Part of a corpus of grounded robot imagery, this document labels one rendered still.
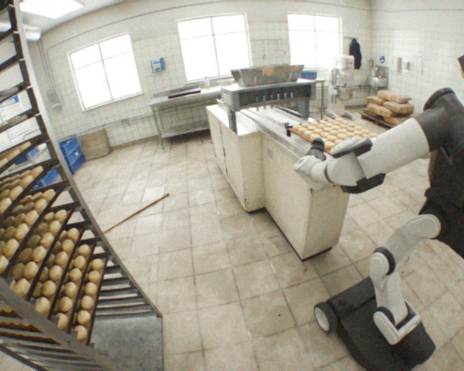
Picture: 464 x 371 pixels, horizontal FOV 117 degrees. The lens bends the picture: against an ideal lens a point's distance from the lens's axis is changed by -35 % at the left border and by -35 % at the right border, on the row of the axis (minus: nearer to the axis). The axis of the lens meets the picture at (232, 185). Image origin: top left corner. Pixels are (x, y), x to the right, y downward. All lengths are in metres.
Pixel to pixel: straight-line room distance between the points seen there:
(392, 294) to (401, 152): 0.86
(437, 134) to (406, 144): 0.08
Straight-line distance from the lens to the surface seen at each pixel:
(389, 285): 1.22
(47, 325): 0.67
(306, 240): 1.52
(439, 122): 0.55
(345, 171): 0.57
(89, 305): 0.90
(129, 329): 1.55
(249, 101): 1.73
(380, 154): 0.52
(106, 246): 0.99
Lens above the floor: 1.41
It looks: 33 degrees down
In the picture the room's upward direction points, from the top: 8 degrees counter-clockwise
